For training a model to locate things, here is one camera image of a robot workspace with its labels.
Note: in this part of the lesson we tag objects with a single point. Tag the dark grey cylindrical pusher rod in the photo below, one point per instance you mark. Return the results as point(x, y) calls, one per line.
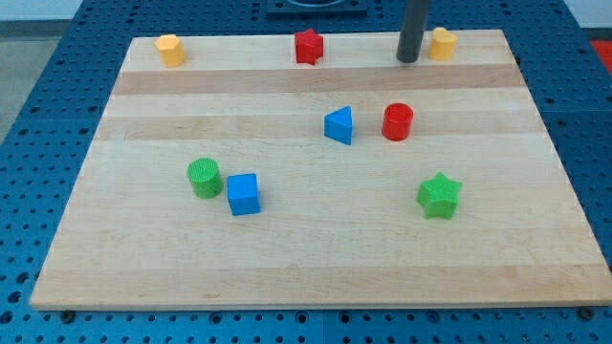
point(412, 30)

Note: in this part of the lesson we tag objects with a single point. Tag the yellow heart block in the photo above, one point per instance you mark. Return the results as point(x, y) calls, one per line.
point(442, 44)

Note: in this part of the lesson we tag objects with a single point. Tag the red cylinder block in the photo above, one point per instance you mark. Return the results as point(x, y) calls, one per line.
point(397, 120)

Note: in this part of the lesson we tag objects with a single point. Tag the red star block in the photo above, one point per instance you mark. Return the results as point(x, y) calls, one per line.
point(309, 47)

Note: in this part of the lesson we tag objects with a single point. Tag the blue triangle block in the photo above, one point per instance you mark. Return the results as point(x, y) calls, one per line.
point(338, 125)

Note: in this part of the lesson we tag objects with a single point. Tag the green star block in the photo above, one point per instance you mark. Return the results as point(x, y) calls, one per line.
point(439, 197)

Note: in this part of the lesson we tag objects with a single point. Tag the wooden board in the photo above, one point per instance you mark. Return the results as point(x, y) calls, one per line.
point(339, 226)

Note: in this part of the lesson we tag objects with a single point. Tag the blue cube block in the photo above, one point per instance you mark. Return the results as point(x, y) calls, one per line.
point(243, 194)

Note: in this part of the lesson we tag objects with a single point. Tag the yellow hexagon block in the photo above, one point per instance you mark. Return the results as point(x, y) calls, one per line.
point(171, 50)

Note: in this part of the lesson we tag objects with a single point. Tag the green cylinder block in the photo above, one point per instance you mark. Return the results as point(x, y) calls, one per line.
point(205, 178)

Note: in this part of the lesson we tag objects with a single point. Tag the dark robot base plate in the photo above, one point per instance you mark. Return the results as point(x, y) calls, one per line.
point(313, 7)

